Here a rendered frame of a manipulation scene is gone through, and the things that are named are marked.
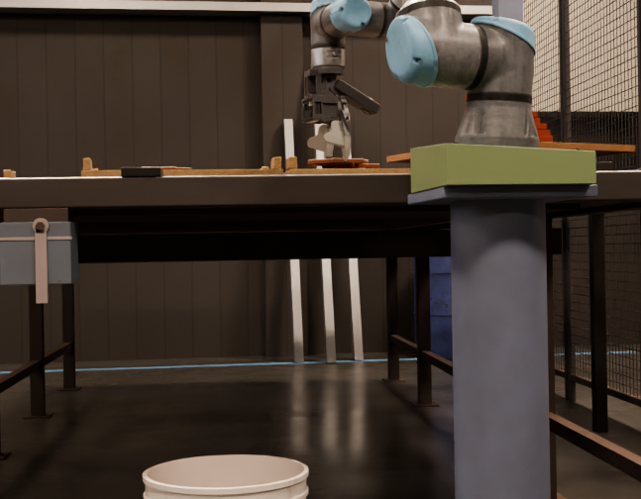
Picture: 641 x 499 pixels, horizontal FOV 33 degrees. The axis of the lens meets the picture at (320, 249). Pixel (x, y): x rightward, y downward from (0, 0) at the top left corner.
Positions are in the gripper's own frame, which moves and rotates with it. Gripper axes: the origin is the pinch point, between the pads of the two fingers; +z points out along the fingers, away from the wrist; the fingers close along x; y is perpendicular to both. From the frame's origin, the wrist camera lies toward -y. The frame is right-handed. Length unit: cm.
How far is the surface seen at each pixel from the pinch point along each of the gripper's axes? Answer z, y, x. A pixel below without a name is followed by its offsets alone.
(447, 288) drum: 47, -257, -430
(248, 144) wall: -59, -147, -526
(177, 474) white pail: 62, 42, 18
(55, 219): 13, 63, 9
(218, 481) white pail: 64, 33, 17
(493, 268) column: 23, -5, 57
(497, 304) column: 30, -6, 57
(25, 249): 19, 68, 9
